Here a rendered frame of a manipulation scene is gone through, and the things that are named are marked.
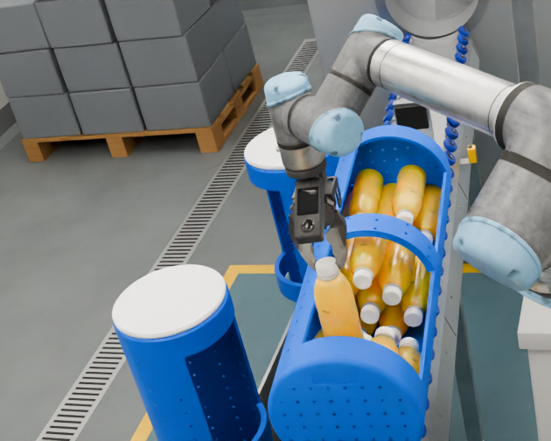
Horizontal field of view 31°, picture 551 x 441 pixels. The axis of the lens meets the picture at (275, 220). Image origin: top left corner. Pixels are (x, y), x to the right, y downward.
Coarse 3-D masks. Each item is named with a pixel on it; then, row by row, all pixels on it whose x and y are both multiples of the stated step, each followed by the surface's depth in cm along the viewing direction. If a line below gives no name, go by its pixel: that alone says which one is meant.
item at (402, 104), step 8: (400, 104) 287; (408, 104) 287; (416, 104) 286; (400, 112) 287; (408, 112) 286; (416, 112) 286; (424, 112) 285; (400, 120) 288; (408, 120) 288; (416, 120) 287; (424, 120) 287; (416, 128) 289; (424, 128) 288; (432, 128) 291; (432, 136) 291
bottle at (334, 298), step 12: (336, 276) 176; (324, 288) 176; (336, 288) 176; (348, 288) 178; (324, 300) 177; (336, 300) 177; (348, 300) 178; (324, 312) 178; (336, 312) 178; (348, 312) 179; (324, 324) 180; (336, 324) 179; (348, 324) 179; (360, 324) 183; (324, 336) 183; (360, 336) 183
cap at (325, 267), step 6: (324, 258) 178; (330, 258) 177; (318, 264) 177; (324, 264) 176; (330, 264) 176; (336, 264) 176; (318, 270) 176; (324, 270) 175; (330, 270) 175; (336, 270) 176; (324, 276) 176
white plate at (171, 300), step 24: (192, 264) 248; (144, 288) 243; (168, 288) 241; (192, 288) 239; (216, 288) 236; (120, 312) 237; (144, 312) 234; (168, 312) 232; (192, 312) 230; (144, 336) 227
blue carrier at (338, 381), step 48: (384, 144) 247; (432, 144) 242; (432, 288) 203; (288, 336) 191; (336, 336) 179; (432, 336) 195; (288, 384) 179; (336, 384) 176; (384, 384) 174; (288, 432) 185; (336, 432) 183; (384, 432) 180
